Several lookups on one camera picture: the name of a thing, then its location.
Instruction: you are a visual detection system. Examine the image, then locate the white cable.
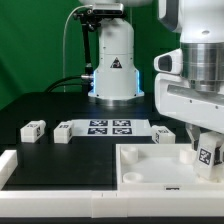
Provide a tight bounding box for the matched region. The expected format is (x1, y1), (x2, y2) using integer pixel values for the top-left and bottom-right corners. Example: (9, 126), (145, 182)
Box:
(62, 4), (93, 93)

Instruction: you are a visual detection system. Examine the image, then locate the black cable bundle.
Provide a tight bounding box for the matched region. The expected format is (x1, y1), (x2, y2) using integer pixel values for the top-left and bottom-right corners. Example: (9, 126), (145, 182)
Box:
(44, 75), (91, 93)

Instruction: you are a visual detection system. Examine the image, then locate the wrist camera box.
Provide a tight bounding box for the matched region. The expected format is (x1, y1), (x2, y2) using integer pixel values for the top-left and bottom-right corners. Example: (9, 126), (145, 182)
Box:
(154, 49), (183, 75)

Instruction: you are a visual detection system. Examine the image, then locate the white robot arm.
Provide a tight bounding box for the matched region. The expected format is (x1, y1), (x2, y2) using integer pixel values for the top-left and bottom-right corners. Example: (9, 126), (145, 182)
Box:
(79, 0), (224, 135)

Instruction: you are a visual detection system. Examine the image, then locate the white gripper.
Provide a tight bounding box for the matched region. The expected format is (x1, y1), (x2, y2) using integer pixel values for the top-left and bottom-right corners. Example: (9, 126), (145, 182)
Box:
(155, 73), (224, 164)

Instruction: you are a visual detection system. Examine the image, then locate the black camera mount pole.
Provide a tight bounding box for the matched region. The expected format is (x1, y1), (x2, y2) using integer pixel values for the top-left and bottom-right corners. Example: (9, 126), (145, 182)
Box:
(73, 9), (100, 90)

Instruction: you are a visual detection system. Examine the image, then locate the white fiducial marker sheet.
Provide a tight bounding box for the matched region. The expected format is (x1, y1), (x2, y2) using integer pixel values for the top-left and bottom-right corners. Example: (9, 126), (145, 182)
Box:
(72, 119), (151, 137)

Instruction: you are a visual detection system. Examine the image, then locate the green backdrop curtain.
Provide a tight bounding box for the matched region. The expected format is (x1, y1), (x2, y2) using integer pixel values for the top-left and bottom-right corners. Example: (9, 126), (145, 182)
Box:
(0, 0), (179, 108)

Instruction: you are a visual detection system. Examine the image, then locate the white square table top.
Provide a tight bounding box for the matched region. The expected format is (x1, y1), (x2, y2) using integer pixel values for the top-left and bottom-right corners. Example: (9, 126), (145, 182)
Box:
(116, 144), (224, 191)

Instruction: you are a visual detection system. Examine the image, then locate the white U-shaped obstacle fence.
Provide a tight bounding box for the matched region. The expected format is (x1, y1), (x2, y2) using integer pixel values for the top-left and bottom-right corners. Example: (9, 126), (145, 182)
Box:
(0, 150), (224, 218)

